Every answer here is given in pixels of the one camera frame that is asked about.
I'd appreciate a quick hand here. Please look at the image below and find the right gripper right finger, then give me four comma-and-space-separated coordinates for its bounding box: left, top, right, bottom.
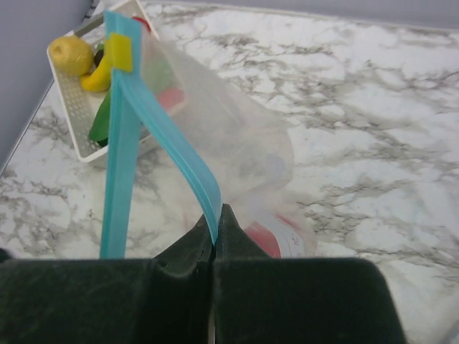
213, 205, 406, 343

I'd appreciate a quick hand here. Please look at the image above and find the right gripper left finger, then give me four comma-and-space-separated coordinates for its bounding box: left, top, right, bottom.
1, 219, 214, 343

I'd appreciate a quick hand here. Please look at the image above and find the clear zip top bag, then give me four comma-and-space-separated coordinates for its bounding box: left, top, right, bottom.
100, 10, 316, 259

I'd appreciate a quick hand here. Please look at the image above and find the green toy leaf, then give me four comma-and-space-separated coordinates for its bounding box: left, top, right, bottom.
88, 92, 110, 147

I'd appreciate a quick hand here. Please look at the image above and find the white plastic basket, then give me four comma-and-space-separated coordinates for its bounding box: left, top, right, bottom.
46, 0, 166, 169

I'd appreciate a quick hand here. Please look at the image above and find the yellow toy banana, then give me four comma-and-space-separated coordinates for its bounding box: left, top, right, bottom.
80, 55, 111, 92

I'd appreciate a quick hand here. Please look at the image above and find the yellow toy pear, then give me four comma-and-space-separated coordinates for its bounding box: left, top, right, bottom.
48, 35, 93, 76

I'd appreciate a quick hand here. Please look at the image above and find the orange red toy mango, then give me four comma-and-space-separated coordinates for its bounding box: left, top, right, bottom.
132, 16, 151, 32

